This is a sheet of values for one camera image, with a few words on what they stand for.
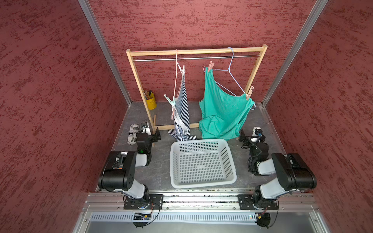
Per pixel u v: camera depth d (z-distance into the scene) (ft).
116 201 2.49
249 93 2.02
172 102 1.96
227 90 2.42
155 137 2.75
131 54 1.90
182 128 2.45
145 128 2.55
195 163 2.87
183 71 2.59
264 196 2.05
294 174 1.47
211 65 2.54
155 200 2.44
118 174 1.48
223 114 2.80
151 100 3.52
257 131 2.48
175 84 3.50
